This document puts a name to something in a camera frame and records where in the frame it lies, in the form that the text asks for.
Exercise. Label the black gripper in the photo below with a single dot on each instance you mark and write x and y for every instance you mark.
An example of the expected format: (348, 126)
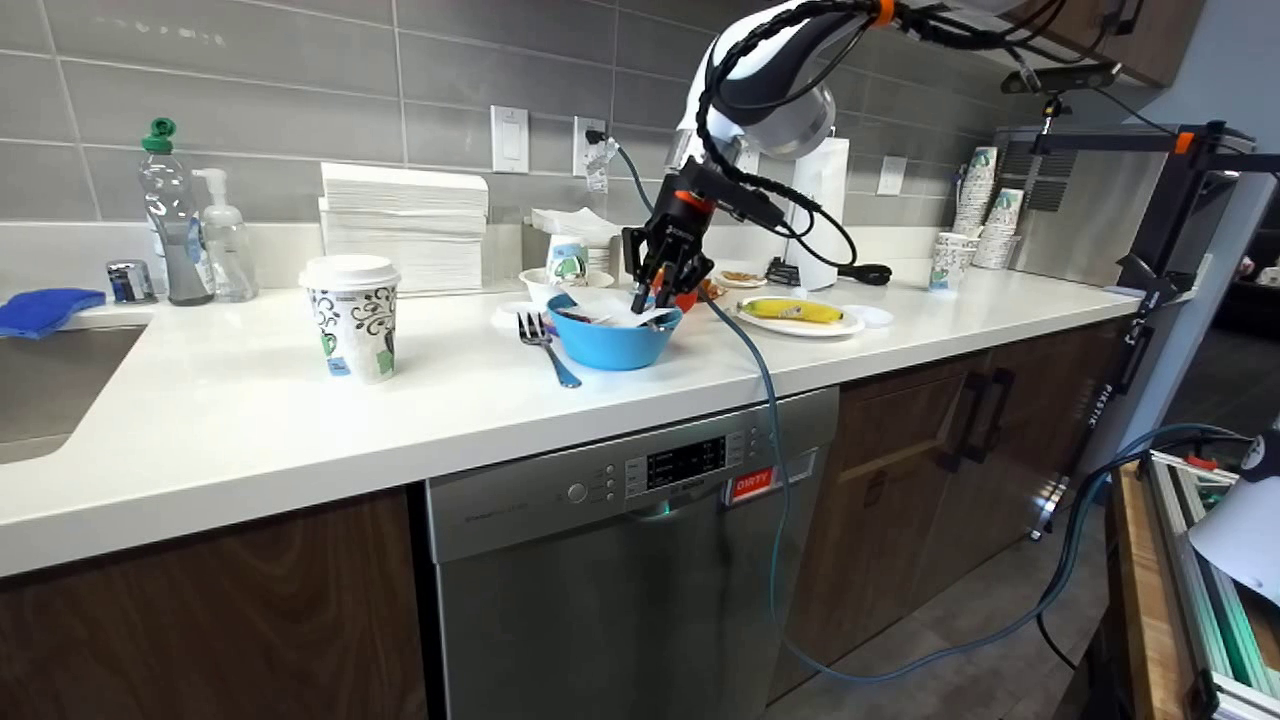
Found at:
(679, 225)

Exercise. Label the white paper napkin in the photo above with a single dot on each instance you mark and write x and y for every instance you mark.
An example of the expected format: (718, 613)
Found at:
(609, 308)

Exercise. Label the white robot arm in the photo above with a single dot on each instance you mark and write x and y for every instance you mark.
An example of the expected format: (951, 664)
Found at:
(765, 66)

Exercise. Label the blue bowl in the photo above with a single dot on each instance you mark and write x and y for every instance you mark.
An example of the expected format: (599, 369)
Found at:
(606, 347)

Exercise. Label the small cup in white bowl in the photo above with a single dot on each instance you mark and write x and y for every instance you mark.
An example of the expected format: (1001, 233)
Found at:
(566, 258)

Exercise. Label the yellow banana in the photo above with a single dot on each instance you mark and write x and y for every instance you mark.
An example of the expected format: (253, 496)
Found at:
(793, 308)

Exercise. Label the white ceramic bowl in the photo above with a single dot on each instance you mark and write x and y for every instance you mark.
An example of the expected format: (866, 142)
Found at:
(541, 287)

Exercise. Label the white banana plate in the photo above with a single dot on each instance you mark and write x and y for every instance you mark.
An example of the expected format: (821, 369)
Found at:
(800, 331)

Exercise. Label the white plate with cookies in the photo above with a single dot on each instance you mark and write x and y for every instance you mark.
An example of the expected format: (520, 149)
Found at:
(742, 277)

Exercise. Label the blue plastic fork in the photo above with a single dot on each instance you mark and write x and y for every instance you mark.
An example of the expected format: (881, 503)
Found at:
(534, 331)

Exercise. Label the single patterned paper cup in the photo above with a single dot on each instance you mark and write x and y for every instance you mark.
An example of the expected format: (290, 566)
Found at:
(951, 261)

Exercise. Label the stack of white paper towels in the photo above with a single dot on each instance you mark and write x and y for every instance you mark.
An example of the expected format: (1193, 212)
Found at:
(402, 220)

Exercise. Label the stainless steel dishwasher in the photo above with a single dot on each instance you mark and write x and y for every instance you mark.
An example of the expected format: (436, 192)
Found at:
(624, 587)

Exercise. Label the white spray bottle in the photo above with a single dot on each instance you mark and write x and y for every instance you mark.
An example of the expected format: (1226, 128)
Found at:
(978, 186)

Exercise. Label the patterned paper cup with lid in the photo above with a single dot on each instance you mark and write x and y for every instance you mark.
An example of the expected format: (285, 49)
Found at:
(355, 320)

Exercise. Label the short stack of paper cups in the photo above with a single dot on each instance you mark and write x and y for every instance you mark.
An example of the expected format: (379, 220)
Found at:
(1004, 225)

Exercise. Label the clear soap pump dispenser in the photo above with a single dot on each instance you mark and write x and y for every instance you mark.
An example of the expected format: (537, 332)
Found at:
(227, 252)

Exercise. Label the clear bottle with green cap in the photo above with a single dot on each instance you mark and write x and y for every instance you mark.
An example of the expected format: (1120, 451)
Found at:
(169, 225)

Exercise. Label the small blue white box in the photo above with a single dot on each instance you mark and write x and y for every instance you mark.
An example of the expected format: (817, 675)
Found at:
(129, 280)

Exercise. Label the dark wood cabinet under sink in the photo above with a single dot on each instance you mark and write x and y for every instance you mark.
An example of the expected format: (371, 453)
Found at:
(203, 624)

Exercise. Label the aluminium wood robot cart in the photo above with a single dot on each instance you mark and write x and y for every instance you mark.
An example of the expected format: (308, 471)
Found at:
(1162, 613)

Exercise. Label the blue cloth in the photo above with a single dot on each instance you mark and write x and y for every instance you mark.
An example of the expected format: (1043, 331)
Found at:
(44, 308)

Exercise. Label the kitchen sink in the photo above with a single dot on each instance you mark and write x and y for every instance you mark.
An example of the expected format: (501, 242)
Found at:
(55, 384)

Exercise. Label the white wall outlet with plug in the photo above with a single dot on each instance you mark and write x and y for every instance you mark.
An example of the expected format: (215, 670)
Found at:
(585, 155)

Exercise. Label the white wall outlet plate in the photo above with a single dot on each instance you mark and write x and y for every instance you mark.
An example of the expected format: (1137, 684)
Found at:
(511, 138)
(894, 172)

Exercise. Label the dark wood wall cabinet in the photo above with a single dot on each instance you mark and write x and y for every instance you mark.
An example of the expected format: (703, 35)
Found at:
(1120, 35)

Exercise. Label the black camera stand orange clamps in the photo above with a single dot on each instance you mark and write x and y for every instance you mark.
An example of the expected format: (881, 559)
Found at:
(1183, 200)

